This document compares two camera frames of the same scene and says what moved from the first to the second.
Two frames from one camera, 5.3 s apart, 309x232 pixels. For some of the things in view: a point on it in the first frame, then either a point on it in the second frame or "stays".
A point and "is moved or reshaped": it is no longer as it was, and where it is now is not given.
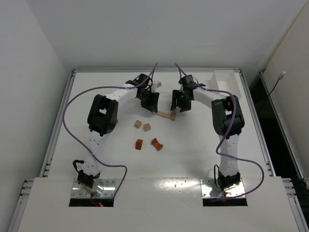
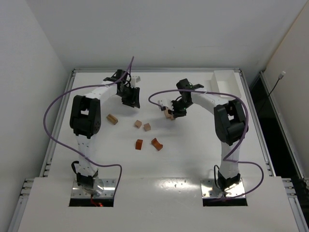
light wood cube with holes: (138, 123) stays
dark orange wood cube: (138, 144) stays
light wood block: (147, 127) stays
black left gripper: (148, 98) -> (131, 97)
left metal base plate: (108, 189) stays
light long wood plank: (164, 114) is moved or reshaped
